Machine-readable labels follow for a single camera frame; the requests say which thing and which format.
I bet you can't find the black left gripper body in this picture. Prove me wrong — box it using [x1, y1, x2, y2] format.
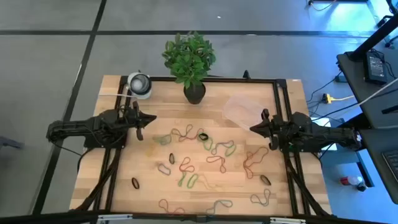
[124, 100, 146, 141]

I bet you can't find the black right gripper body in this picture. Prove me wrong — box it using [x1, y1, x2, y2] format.
[261, 108, 292, 151]

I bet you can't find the long red rubber band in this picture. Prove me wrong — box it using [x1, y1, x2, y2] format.
[243, 146, 269, 180]

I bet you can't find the olive rubber band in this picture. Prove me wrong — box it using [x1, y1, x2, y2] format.
[170, 123, 194, 140]

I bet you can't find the grey purple rubber band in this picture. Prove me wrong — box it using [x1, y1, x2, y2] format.
[210, 139, 235, 156]

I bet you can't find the grey blue rubber band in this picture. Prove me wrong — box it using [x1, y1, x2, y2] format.
[250, 188, 272, 207]

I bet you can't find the yellow rubber band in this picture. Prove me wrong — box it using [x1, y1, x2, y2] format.
[197, 173, 219, 191]

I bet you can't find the teal rubber band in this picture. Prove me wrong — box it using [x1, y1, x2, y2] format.
[205, 199, 234, 217]

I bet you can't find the clear plastic bin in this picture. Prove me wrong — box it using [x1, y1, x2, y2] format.
[222, 94, 269, 131]

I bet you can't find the white round lamp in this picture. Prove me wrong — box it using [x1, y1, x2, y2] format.
[126, 71, 153, 100]

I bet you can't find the white paper sheet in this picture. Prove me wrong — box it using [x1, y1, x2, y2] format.
[310, 116, 339, 152]

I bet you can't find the green plant in black pot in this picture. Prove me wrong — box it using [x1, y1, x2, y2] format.
[161, 30, 217, 105]

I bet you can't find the red white can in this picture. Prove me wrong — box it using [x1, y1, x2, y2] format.
[339, 175, 364, 187]

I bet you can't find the black side desk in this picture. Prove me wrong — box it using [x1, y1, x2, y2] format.
[336, 46, 398, 130]

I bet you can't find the black desk foot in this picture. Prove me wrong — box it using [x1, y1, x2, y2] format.
[354, 149, 376, 188]

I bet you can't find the black desk with keyboard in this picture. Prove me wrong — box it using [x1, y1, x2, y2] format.
[359, 126, 398, 205]

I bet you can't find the black power supply brick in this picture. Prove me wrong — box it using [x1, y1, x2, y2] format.
[363, 50, 389, 86]

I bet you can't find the black keyboard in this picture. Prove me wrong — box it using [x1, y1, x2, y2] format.
[381, 149, 398, 184]

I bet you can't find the grey chair base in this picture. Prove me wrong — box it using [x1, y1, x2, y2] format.
[0, 135, 25, 151]

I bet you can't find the black diagonal beam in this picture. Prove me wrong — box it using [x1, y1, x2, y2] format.
[346, 12, 398, 62]

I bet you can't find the white lamp cable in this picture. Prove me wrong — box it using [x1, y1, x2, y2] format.
[98, 92, 135, 98]

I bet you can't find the yellow extension cord plug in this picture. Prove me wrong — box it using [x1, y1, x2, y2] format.
[322, 92, 356, 105]

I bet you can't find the black floor cable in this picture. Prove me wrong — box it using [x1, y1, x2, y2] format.
[306, 71, 345, 116]

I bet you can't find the silver frame bracket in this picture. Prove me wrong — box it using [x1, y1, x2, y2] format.
[269, 217, 307, 224]
[96, 213, 134, 223]

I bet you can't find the black front frame beam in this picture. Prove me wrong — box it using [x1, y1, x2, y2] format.
[0, 210, 398, 224]

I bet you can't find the white desk cable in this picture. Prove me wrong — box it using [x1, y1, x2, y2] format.
[354, 80, 398, 108]

